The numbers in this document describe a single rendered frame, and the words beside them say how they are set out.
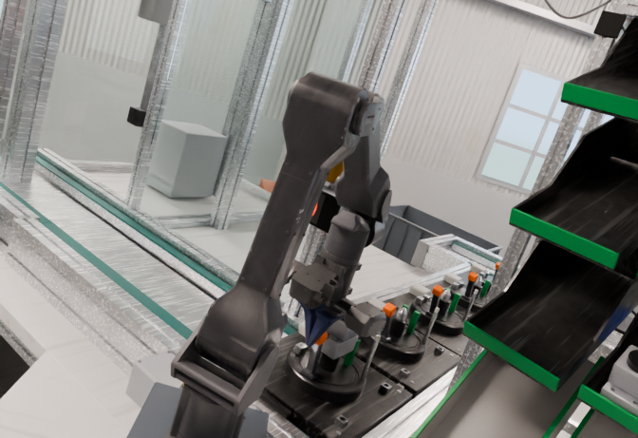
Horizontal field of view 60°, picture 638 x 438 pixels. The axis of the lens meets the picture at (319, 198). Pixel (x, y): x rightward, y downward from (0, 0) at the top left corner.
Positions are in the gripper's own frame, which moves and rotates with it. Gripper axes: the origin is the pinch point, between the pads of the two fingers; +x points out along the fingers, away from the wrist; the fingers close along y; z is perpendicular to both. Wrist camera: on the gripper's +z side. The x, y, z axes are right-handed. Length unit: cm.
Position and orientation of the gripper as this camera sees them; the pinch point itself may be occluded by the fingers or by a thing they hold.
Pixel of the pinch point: (315, 325)
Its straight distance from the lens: 85.7
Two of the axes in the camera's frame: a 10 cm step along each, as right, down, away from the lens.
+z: -5.6, 0.0, -8.3
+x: -3.1, 9.3, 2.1
